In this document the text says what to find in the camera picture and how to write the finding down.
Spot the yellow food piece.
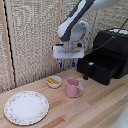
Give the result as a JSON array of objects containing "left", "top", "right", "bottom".
[{"left": 47, "top": 77, "right": 61, "bottom": 85}]

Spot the black air fryer body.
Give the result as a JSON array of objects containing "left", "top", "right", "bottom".
[{"left": 91, "top": 28, "right": 128, "bottom": 80}]

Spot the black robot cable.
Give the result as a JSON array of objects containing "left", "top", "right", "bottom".
[{"left": 82, "top": 18, "right": 128, "bottom": 54}]

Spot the woven bamboo folding screen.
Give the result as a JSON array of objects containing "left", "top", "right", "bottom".
[{"left": 0, "top": 0, "right": 128, "bottom": 94}]

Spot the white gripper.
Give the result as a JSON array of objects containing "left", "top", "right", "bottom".
[{"left": 52, "top": 43, "right": 85, "bottom": 69}]

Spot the small white bowl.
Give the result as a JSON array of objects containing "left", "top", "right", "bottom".
[{"left": 46, "top": 75, "right": 64, "bottom": 90}]

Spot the white floral rim plate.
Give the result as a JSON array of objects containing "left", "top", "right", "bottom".
[{"left": 3, "top": 90, "right": 51, "bottom": 126}]

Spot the pink mug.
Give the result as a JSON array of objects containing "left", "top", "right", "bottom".
[{"left": 64, "top": 78, "right": 85, "bottom": 99}]

